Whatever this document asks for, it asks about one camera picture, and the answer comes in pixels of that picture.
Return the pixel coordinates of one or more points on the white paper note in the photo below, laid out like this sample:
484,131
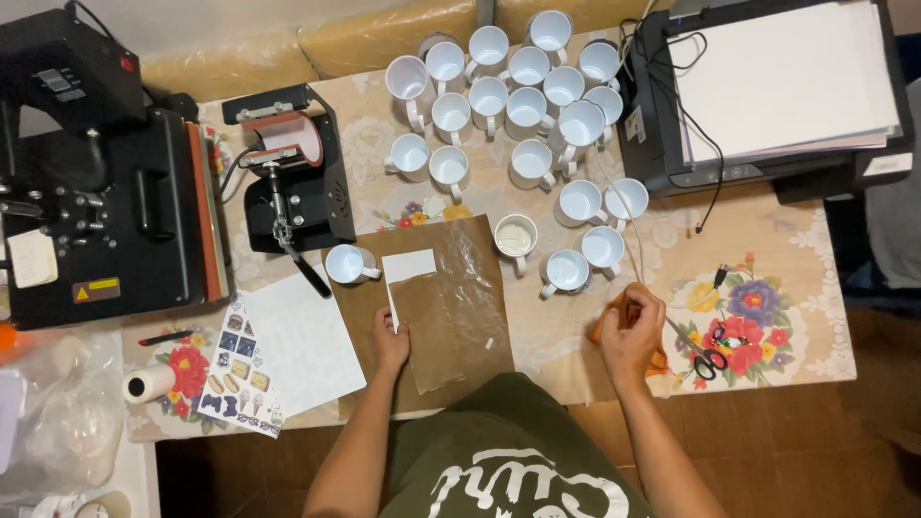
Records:
31,257

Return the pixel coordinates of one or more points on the white paper roll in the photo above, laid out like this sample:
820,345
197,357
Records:
147,383

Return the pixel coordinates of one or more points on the cluster of white mugs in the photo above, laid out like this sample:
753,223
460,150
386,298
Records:
529,108

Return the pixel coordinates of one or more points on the black mug heat press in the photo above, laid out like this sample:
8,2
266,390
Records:
309,180

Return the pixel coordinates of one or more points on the large brown paper sheet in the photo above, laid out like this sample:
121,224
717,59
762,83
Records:
471,288

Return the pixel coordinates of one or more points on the printed sticker sheet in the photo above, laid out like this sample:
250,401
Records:
241,374

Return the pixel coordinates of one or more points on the yellow plastic wrapped cushions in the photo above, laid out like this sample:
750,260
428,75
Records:
345,36

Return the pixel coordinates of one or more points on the white ceramic mug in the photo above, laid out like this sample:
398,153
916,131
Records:
348,263

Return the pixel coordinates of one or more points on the black flat heat press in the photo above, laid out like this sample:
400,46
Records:
108,208

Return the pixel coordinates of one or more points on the small brown baking sheet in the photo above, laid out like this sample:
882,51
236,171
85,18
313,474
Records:
432,331

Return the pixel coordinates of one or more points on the person's right hand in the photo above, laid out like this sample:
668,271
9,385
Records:
632,342

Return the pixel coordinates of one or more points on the red and black pen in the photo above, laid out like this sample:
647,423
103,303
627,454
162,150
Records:
165,337

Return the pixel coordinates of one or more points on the white paper strip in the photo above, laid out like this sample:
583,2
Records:
406,265

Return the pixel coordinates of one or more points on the white cup with brown rim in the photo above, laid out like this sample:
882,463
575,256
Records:
104,506

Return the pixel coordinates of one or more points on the person's green printed shirt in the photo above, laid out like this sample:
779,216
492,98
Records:
504,446

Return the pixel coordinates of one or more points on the small shiny colourful trinket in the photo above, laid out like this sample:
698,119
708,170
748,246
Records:
728,338

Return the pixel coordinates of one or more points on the heap of clear plastic bags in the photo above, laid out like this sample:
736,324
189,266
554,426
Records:
57,417

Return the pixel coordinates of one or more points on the person's left hand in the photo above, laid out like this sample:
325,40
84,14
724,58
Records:
391,347

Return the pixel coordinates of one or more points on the white paper sheet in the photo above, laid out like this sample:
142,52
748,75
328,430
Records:
306,338

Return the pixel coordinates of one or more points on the grey cloth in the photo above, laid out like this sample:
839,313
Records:
896,201

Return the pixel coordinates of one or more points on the white mug with cream inside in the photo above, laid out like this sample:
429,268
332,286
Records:
515,237

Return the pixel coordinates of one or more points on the black printer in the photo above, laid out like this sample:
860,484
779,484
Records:
719,176

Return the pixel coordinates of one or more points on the stack of white paper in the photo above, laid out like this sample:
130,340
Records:
781,79

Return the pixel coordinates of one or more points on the floral tablecloth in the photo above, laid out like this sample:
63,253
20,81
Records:
784,288

